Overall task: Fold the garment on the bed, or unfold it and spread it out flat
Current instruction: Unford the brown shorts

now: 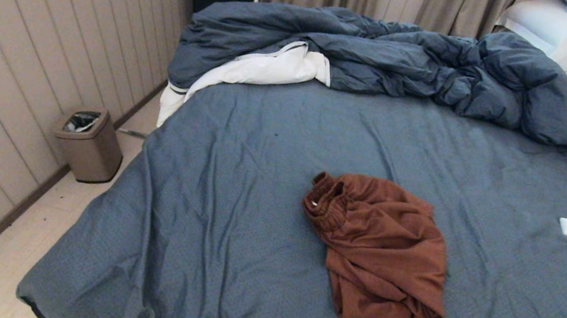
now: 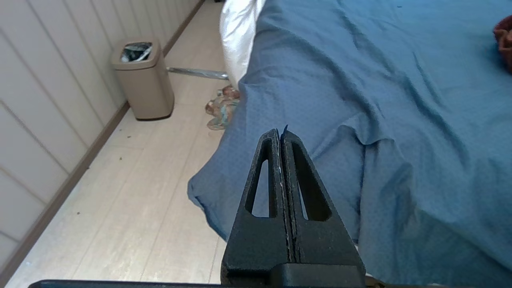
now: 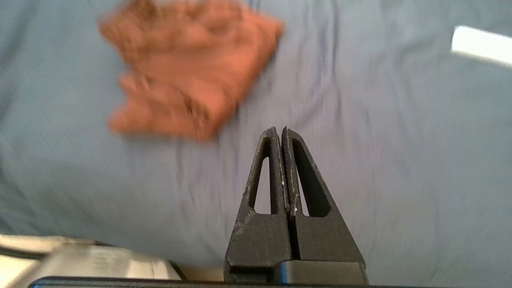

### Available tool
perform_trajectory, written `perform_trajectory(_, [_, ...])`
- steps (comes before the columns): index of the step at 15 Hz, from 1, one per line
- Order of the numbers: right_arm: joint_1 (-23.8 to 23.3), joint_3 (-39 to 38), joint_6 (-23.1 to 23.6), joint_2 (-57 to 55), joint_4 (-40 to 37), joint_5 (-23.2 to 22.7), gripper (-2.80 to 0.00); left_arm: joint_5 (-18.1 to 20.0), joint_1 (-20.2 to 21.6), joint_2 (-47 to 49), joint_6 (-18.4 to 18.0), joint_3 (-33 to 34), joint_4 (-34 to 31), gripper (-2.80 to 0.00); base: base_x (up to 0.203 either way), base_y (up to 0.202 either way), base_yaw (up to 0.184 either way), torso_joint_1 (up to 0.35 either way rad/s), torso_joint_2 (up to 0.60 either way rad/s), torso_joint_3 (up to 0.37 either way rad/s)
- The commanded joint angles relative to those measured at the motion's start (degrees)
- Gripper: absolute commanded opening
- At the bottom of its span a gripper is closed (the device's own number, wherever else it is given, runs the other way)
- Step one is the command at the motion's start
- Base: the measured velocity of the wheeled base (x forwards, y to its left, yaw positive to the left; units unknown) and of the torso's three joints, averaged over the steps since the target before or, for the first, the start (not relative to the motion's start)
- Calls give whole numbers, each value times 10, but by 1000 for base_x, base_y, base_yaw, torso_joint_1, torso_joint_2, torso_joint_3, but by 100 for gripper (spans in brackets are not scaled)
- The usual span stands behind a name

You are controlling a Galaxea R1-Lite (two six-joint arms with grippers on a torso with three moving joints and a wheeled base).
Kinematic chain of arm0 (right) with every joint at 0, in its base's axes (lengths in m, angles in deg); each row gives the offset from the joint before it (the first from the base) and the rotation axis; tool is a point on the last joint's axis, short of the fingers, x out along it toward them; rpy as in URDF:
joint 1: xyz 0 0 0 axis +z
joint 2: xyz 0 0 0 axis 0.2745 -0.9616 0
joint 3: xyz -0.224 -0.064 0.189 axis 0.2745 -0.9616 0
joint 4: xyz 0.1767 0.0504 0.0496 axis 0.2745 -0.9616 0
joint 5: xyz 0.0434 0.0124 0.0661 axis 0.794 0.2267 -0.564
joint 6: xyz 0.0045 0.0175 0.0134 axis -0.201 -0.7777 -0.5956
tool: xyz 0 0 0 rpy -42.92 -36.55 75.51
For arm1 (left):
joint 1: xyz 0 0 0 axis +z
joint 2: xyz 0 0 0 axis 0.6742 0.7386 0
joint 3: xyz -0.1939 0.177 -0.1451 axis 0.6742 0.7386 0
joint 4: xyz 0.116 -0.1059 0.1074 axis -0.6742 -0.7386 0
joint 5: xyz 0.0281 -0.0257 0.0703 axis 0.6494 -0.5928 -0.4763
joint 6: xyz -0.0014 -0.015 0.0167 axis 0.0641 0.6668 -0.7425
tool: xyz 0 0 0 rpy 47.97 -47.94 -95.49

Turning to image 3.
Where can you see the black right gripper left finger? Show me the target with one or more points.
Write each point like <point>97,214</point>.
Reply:
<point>260,240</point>

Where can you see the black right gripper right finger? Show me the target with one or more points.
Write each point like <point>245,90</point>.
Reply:
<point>324,240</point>

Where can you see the rust brown shorts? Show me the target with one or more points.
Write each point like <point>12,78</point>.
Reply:
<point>188,68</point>

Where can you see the white grey robot base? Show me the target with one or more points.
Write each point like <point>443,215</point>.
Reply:
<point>100,262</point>

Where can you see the blue bed sheet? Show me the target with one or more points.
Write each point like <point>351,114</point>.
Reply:
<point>380,160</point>

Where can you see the white flat rectangular object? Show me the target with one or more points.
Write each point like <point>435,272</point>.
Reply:
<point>480,44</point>

